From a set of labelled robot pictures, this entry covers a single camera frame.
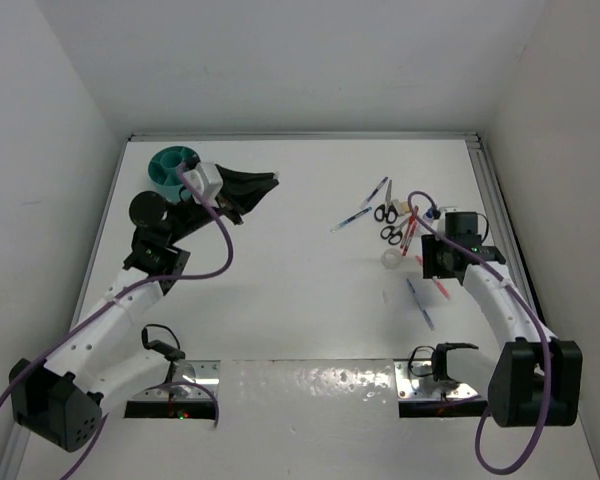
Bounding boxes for teal round organizer container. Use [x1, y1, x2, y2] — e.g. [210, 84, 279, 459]
[148, 146, 200, 204]

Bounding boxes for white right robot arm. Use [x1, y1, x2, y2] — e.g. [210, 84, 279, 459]
[421, 209, 583, 427]

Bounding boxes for clear tape roll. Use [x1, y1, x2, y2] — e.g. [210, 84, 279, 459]
[381, 248, 403, 269]

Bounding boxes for black cable at base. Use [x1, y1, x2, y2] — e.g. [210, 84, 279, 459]
[409, 344, 439, 384]

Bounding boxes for red gel pen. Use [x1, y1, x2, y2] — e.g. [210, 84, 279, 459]
[399, 220, 412, 249]
[401, 211, 418, 257]

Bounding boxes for aluminium frame rail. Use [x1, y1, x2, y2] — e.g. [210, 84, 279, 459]
[465, 134, 546, 324]

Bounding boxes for tan eraser block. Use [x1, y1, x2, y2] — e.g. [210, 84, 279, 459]
[392, 199, 410, 217]

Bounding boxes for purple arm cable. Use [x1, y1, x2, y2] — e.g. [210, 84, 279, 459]
[407, 190, 556, 475]
[0, 162, 237, 476]

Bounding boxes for purple pen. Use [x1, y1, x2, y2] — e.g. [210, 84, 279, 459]
[359, 176, 389, 209]

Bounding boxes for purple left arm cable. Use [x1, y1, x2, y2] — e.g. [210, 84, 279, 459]
[0, 162, 237, 476]

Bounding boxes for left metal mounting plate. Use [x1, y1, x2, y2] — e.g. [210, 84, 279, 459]
[132, 360, 221, 403]

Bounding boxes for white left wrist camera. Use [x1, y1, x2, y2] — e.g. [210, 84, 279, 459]
[186, 162, 224, 207]

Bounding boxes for blue syringe pen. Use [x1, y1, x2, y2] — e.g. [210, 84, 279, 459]
[329, 207, 372, 233]

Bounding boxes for metal mounting plate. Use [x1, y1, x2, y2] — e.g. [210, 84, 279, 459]
[132, 360, 221, 403]
[394, 359, 482, 403]

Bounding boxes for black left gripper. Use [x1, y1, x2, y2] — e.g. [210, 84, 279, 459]
[164, 164, 274, 243]

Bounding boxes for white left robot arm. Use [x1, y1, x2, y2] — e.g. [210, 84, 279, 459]
[9, 162, 279, 452]

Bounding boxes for blue and white pen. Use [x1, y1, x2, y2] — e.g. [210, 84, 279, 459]
[406, 278, 435, 331]

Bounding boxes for black handled scissors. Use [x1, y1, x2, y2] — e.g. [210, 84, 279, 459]
[374, 180, 398, 224]
[380, 218, 410, 246]

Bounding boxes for blue cap glue bottle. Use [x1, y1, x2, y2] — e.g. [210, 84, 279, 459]
[424, 207, 442, 222]

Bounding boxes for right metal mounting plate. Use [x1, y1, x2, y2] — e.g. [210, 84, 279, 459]
[394, 359, 482, 403]

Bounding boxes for red and white pen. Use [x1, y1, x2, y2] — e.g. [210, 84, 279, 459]
[432, 279, 451, 300]

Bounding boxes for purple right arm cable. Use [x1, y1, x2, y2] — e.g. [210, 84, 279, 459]
[407, 190, 556, 475]

